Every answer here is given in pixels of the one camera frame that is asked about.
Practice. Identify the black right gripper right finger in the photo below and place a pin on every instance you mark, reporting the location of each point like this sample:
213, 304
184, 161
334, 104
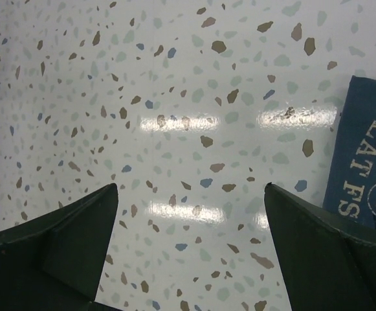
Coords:
327, 261

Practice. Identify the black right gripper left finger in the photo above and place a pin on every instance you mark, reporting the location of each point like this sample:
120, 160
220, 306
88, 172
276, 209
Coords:
55, 261

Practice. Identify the folded blue printed tank top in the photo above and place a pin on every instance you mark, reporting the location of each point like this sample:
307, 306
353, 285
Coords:
351, 185

